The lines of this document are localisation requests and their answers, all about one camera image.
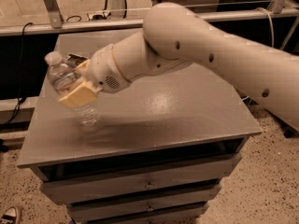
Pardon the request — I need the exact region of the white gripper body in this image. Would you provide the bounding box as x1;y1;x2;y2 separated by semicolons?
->
87;44;131;93

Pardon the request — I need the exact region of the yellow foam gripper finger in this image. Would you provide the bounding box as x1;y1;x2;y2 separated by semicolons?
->
76;60;90;76
59;81;102;108

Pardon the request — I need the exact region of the clear plastic water bottle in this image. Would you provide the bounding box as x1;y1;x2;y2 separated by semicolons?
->
45;51;99;127

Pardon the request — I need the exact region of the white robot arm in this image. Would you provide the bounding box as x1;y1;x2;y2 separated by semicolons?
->
59;3;299;130

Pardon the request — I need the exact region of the dark snack wrapper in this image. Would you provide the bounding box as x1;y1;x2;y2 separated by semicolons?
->
64;53;87;68

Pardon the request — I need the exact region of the white power strip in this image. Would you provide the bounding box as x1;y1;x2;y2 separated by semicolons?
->
87;12;111;21

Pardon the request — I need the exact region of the grey drawer cabinet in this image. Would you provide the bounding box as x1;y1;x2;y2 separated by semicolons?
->
16;27;263;224

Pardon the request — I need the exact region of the black and white sneaker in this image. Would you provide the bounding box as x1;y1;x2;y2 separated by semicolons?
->
0;206;21;224

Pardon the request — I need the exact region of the black cable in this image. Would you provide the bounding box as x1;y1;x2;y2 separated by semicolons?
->
3;21;34;126

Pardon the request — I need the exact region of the white cable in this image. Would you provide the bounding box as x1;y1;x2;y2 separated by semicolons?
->
241;7;276;102

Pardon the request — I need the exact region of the metal railing frame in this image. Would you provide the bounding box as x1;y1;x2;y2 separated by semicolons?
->
0;0;299;37

